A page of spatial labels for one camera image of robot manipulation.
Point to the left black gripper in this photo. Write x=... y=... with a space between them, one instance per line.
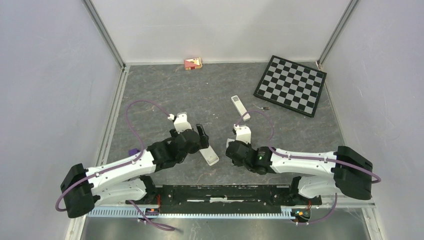
x=203 y=142

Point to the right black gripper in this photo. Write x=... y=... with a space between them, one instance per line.
x=247 y=145

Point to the white remote red buttons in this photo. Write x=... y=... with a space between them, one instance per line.
x=209 y=155

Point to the slim white remote control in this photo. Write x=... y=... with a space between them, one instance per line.
x=241 y=109

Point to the small white battery cover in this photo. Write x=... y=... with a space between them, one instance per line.
x=229 y=140

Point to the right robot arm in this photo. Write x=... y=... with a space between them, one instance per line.
x=342 y=171

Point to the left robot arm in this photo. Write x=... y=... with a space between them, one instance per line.
x=83 y=189

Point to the purple block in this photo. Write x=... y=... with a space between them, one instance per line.
x=133 y=152

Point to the red yellow small box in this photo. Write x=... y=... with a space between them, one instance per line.
x=193 y=63

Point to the black white chessboard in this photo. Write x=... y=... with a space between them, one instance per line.
x=291 y=85

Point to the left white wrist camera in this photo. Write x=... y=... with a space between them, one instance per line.
x=180 y=122

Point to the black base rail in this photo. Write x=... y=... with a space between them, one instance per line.
x=225 y=199

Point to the white cable duct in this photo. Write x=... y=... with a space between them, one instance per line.
x=154 y=212

